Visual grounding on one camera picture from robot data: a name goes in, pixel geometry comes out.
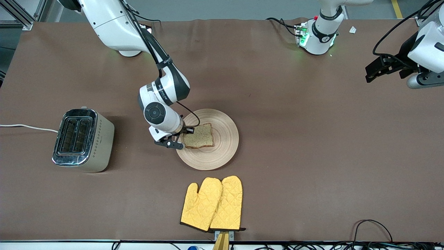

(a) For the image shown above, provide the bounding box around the chrome two-slot toaster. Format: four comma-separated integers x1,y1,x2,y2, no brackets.
52,107,115,173

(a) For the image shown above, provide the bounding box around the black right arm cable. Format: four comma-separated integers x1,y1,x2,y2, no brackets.
120,0,201,128

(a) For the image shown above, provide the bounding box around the yellow quilted oven mitt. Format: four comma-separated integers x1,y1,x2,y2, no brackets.
180,177,223,232
209,175,246,232

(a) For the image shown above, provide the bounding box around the looped black cable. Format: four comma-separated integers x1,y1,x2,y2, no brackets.
353,219,393,243

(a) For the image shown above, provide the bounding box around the wooden stick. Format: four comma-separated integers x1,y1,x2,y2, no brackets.
212,232,230,250

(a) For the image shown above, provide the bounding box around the black cable bundle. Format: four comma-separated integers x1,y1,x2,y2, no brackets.
257,242,444,250

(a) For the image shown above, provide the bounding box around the black left base cable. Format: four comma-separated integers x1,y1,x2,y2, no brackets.
266,17,299,37

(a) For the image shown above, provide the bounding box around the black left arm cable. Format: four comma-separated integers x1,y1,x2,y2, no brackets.
373,0,444,57

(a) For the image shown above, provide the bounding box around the black base cable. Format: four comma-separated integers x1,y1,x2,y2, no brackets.
266,17,299,37
134,12,162,23

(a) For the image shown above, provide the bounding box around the black right base cable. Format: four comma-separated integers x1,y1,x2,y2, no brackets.
134,12,162,23

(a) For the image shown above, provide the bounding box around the white toaster power cable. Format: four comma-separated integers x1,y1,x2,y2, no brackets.
0,124,59,133

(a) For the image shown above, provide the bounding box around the brown table cover sheet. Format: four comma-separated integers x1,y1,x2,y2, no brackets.
0,18,444,242

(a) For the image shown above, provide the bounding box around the round wooden plate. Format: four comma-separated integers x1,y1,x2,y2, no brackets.
176,109,239,170

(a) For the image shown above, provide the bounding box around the brown bread slice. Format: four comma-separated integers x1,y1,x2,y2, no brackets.
182,123,214,149

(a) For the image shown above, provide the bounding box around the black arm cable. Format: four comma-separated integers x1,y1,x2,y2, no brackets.
120,0,201,128
373,0,444,57

